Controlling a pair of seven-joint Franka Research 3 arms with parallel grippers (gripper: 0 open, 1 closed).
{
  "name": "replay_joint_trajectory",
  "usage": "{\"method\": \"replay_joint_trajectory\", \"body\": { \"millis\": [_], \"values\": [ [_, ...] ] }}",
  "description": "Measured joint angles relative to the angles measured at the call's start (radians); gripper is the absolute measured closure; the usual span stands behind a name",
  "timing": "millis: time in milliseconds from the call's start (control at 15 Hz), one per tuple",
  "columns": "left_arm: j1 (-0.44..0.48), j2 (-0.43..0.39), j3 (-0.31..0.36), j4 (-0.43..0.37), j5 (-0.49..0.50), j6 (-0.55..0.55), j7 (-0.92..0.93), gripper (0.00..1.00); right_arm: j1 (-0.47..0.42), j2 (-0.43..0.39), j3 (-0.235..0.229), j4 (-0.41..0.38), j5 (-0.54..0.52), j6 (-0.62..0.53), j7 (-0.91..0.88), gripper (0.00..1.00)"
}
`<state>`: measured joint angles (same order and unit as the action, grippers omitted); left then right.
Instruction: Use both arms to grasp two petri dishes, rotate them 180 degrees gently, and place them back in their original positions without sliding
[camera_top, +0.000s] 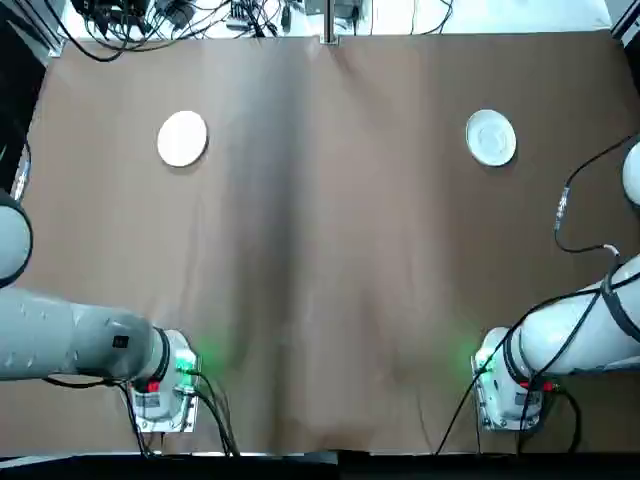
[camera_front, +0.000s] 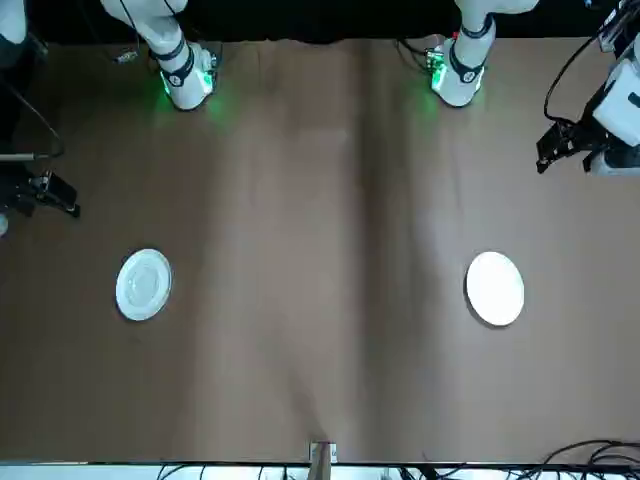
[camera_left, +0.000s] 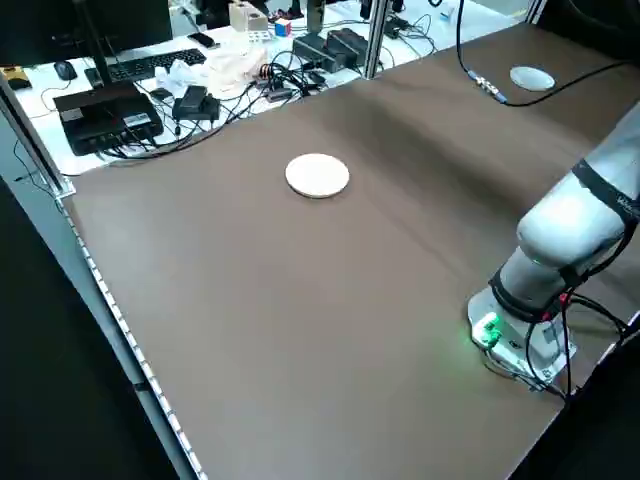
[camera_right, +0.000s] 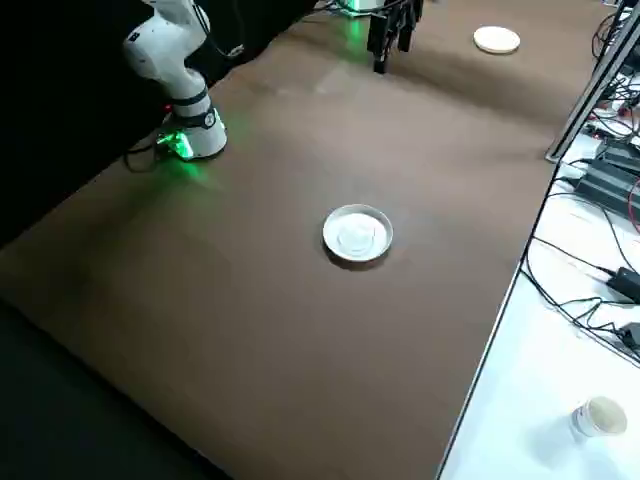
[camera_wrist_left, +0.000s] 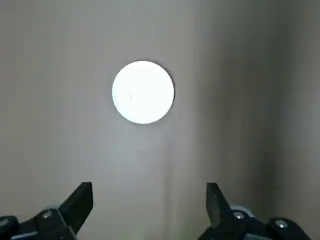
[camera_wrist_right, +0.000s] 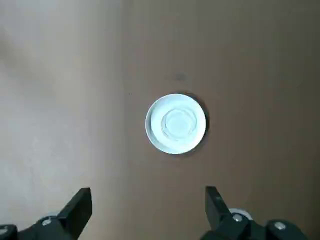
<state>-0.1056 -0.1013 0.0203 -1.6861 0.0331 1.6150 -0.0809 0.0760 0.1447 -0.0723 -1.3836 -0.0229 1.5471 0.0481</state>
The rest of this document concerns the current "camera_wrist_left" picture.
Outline white round plate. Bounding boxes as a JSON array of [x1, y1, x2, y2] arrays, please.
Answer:
[[111, 60, 175, 125]]

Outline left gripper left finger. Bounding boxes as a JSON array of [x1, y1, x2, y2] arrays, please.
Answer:
[[0, 181, 94, 240]]

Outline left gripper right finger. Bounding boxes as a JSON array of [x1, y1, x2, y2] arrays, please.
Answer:
[[197, 182, 313, 240]]

